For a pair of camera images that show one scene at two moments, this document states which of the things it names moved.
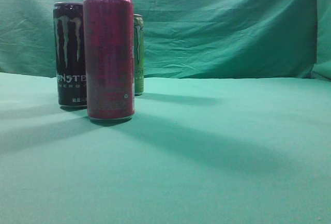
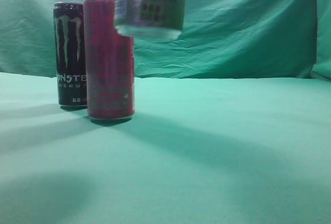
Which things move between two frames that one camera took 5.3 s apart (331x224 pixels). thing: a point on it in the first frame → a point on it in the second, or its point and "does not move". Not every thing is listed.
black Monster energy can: [68, 25] does not move
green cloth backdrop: [195, 26] does not move
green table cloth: [198, 150] does not move
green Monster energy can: [138, 55] → [152, 6]
